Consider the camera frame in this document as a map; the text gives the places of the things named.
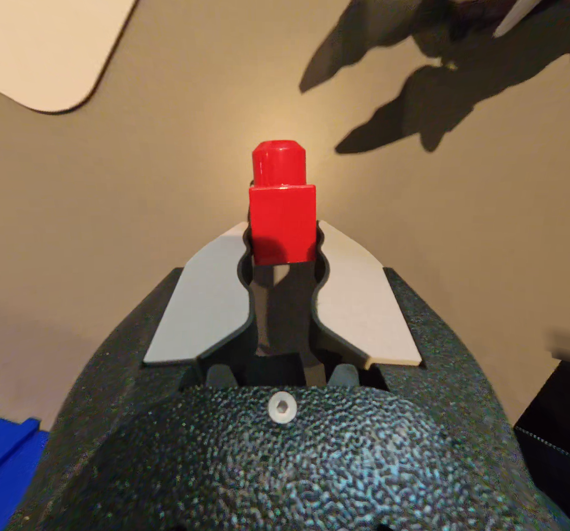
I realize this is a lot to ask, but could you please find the red mega block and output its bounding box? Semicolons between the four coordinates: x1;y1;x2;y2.
248;140;317;266

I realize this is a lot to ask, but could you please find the person's navy jacket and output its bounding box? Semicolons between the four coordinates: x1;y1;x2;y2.
513;359;570;511

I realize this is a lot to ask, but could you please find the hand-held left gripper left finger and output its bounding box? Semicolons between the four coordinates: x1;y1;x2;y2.
143;221;257;366

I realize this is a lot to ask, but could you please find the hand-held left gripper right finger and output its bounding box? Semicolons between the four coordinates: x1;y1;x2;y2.
310;220;422;370

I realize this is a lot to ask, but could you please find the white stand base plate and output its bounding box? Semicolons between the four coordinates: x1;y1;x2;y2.
0;0;159;114

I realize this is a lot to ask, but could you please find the blue plastic bin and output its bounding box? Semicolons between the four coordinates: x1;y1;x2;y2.
0;417;50;527

